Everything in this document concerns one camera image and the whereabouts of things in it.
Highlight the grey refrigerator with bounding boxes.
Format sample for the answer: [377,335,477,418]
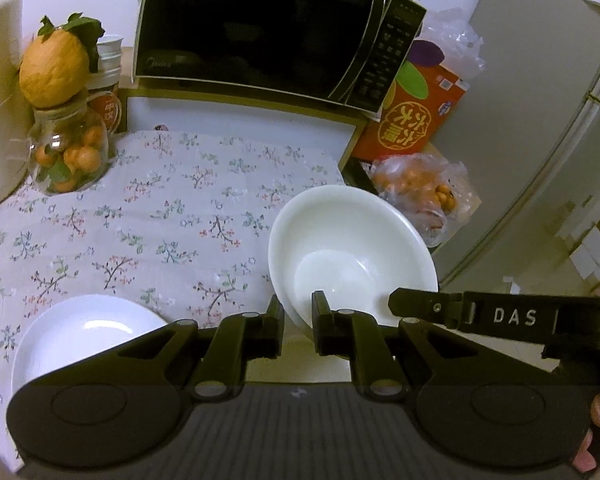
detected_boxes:
[434,0,600,294]

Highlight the stacked white cups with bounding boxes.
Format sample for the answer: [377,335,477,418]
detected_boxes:
[96,34,123,72]

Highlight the black microwave oven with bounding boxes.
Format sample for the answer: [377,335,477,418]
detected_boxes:
[133,0,426,114]

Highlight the plastic bag of oranges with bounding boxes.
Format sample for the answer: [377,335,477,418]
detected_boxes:
[370,153,481,248]

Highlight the glass jar of kumquats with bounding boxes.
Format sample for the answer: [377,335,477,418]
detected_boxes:
[27,89,109,195]

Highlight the red label jar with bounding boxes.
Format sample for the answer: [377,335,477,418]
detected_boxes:
[86,67,122,133]

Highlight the white rose-pattern plate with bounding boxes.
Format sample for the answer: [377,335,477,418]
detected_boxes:
[12,295,166,392]

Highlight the white air fryer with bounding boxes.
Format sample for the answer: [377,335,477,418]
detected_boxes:
[0,0,32,203]

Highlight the large white bowl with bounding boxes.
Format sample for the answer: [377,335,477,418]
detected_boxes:
[268,185,438,337]

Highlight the black flat box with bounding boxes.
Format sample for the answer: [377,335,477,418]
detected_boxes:
[341,157,378,196]

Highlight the red gift box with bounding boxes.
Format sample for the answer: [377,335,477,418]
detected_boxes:
[352,39,469,162]

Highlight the floral tablecloth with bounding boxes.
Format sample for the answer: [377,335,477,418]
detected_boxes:
[0,130,341,469]

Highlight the large orange citrus with leaves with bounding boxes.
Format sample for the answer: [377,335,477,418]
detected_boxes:
[19,13,105,110]

